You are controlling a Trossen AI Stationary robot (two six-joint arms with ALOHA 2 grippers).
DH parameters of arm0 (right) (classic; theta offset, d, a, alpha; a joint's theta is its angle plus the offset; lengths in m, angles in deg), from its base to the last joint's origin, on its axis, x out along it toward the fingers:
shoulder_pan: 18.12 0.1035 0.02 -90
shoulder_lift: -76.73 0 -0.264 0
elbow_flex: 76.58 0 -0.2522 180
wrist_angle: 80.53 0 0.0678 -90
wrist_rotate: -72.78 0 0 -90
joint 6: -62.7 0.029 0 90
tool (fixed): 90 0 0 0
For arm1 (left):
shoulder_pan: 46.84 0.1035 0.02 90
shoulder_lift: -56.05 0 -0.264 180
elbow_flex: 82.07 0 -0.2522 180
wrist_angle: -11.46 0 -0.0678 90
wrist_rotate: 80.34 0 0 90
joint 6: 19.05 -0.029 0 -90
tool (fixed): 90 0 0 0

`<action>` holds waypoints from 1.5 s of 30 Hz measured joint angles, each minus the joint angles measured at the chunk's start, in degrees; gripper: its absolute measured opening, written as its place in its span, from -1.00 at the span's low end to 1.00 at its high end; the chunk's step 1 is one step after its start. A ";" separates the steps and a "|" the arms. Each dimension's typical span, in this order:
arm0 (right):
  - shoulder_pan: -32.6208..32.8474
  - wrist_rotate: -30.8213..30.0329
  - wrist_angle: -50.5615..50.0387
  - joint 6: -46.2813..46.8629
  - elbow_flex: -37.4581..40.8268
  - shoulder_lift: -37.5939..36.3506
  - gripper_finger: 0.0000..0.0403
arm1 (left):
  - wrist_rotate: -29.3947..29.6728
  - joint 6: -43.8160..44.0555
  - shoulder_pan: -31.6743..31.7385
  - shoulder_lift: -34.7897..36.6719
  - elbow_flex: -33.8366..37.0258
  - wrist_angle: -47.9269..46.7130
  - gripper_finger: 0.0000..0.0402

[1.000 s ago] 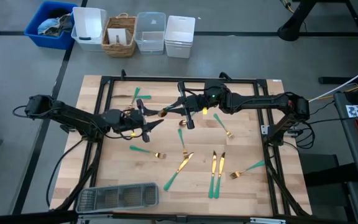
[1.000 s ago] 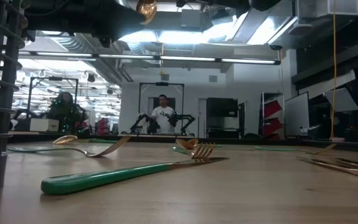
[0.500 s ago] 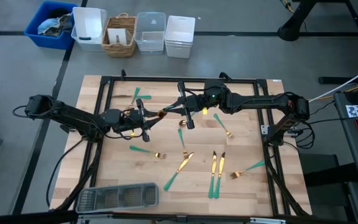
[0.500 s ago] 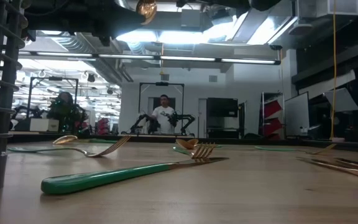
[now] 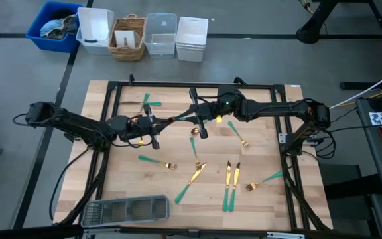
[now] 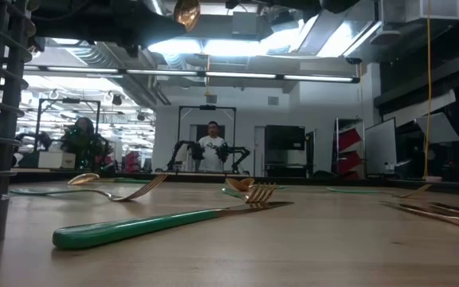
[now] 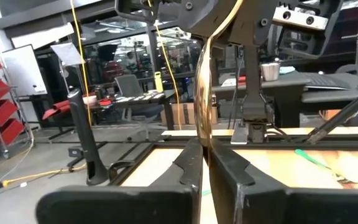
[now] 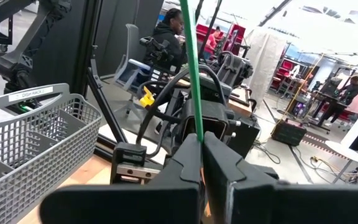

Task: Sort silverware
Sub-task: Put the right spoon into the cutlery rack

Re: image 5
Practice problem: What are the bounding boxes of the black cable bundle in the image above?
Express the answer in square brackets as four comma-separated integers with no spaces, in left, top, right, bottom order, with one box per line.
[302,106,358,161]

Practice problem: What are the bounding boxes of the stacked white plastic bins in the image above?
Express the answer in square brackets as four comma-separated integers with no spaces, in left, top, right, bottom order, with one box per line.
[174,16,210,63]

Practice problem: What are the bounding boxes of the gold fork green handle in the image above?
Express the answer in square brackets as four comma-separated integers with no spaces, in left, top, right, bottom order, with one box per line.
[137,154,178,171]
[189,136,202,169]
[245,171,284,193]
[227,120,251,149]

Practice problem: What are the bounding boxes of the blue plastic bin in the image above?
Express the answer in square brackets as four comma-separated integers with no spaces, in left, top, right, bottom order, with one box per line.
[25,0,84,54]

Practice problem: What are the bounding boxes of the tall white plastic bin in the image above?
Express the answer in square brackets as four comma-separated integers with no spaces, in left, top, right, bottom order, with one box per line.
[76,7,115,56]

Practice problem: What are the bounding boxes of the gold knife green handle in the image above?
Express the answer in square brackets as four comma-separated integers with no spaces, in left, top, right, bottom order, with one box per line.
[222,160,232,212]
[174,161,208,205]
[227,161,241,213]
[119,100,162,107]

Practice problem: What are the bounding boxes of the black furniture piece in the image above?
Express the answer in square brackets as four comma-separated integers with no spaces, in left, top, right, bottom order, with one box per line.
[319,162,382,239]

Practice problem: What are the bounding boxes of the wicker basket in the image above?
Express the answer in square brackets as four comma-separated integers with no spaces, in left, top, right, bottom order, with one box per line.
[107,13,147,62]

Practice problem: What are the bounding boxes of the pile of clothes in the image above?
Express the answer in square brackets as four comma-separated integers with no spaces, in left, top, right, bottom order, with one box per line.
[40,9,79,40]

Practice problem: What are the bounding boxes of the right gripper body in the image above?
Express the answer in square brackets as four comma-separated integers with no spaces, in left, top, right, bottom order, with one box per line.
[189,86,227,140]

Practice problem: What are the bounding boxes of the white card box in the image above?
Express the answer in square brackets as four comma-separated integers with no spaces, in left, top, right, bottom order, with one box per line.
[114,29,137,48]

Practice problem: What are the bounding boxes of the black crossbar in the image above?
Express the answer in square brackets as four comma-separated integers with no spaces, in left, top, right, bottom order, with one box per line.
[0,224,382,239]

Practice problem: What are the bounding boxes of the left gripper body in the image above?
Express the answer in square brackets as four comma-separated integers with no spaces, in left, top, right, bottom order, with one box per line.
[106,104,161,151]

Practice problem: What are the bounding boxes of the white cable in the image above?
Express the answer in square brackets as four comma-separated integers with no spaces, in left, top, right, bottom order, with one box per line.
[328,64,382,110]

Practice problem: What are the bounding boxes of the black floor cable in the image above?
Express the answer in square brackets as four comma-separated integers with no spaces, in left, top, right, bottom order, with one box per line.
[48,147,91,222]

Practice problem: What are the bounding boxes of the black floor stand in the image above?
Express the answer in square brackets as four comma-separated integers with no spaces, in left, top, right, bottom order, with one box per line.
[295,0,382,90]

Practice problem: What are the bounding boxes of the black workstation desk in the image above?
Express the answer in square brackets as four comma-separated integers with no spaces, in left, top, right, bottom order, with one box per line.
[355,92,382,202]

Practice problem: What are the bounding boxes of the clear plastic bin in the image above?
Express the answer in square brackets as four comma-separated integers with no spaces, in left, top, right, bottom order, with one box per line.
[143,12,178,59]

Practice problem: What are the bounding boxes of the grey mesh cutlery caddy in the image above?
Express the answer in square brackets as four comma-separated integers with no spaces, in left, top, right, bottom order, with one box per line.
[80,194,171,228]

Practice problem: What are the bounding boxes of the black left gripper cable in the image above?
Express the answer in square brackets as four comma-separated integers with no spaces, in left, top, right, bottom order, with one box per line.
[109,137,154,149]

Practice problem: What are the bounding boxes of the black aluminium table frame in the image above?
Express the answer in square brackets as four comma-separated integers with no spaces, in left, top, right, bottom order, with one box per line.
[58,74,333,233]

